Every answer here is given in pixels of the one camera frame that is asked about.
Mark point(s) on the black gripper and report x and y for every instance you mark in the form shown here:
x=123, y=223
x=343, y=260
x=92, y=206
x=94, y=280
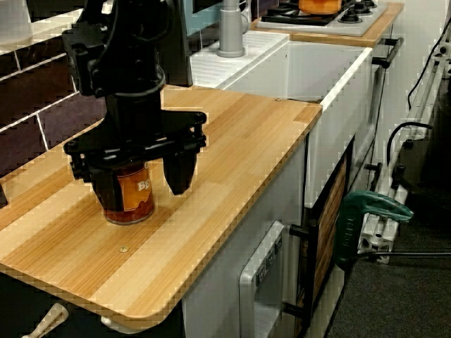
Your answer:
x=134, y=119

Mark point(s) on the orange beans can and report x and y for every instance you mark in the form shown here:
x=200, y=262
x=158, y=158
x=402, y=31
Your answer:
x=137, y=197

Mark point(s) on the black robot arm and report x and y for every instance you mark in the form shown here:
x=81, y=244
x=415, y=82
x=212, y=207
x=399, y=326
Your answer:
x=134, y=42

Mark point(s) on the black hutch with tile backsplash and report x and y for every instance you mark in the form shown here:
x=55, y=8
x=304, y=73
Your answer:
x=35, y=105

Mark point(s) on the teal plastic bin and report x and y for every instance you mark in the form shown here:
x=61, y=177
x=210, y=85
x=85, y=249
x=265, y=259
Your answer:
x=188, y=21

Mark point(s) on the grey ice dispenser panel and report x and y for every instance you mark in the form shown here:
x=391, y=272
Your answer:
x=262, y=303

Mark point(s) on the grey curved toy faucet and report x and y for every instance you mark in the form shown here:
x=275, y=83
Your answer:
x=230, y=31

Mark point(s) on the faucet side lever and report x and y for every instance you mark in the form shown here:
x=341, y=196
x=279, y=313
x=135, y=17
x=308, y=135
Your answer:
x=245, y=23

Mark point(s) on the wooden slat cabinet door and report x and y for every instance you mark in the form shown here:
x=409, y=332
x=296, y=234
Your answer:
x=329, y=225

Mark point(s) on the white sink with drainboard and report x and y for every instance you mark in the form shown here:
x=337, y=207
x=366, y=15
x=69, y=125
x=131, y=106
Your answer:
x=338, y=141

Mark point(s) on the green clamp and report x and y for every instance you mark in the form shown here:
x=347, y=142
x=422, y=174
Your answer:
x=370, y=207

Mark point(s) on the orange pot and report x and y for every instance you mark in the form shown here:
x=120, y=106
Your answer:
x=319, y=6

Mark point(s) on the black stove knob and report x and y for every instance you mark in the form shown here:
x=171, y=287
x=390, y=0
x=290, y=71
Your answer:
x=360, y=7
x=370, y=3
x=349, y=17

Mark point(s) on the grey toy stove top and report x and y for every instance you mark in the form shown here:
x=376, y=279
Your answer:
x=366, y=21

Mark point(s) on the aluminium frame rail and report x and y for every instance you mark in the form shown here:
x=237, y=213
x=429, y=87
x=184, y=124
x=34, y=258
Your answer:
x=378, y=239

